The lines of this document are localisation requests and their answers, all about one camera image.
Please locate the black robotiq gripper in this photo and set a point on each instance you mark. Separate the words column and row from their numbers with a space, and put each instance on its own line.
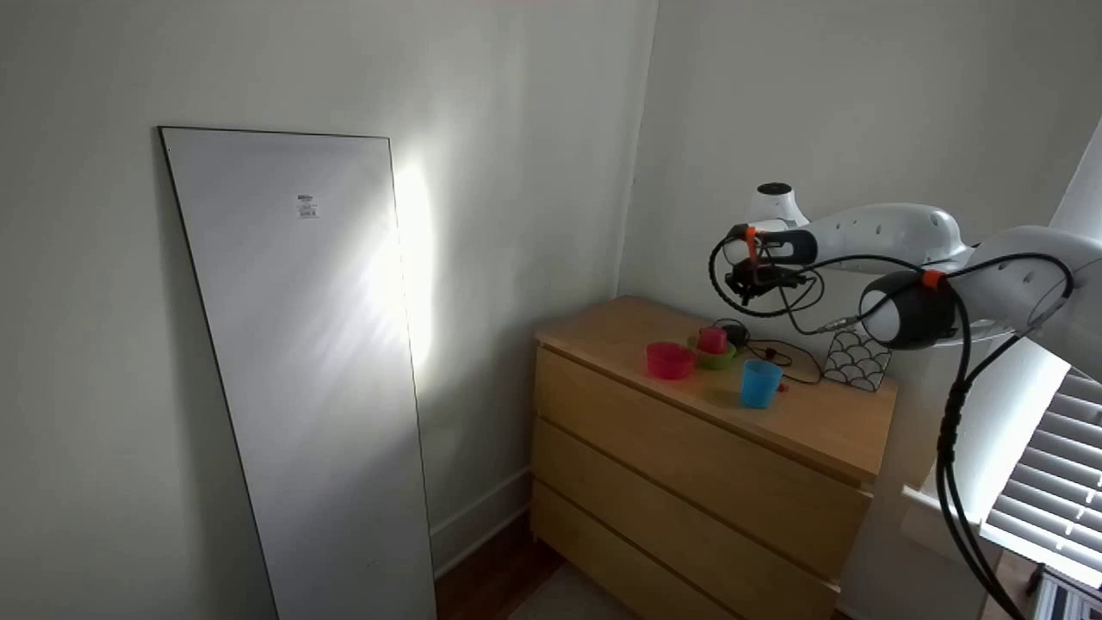
column 757, row 279

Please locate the white franka robot arm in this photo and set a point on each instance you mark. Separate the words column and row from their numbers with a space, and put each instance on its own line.
column 896, row 228

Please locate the red cup inside bowl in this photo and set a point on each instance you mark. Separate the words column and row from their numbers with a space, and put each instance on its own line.
column 715, row 340

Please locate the blue plastic cup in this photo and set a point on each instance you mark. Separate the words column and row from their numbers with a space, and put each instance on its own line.
column 757, row 384

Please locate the wide red plastic cup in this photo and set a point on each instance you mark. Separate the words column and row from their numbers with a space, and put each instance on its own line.
column 670, row 358

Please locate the light wooden dresser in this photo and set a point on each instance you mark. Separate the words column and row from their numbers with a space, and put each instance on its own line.
column 701, row 484

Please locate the white window blind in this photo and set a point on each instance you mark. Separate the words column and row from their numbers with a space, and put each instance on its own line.
column 1051, row 493

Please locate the tall white board panel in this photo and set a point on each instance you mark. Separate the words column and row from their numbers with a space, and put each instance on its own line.
column 312, row 380

